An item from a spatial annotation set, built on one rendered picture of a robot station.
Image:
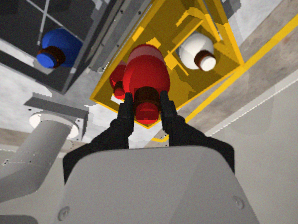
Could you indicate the blue bottle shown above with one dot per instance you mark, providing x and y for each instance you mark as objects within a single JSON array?
[{"x": 60, "y": 48}]

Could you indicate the white bottle with dark brown cap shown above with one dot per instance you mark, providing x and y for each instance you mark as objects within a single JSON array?
[{"x": 194, "y": 52}]

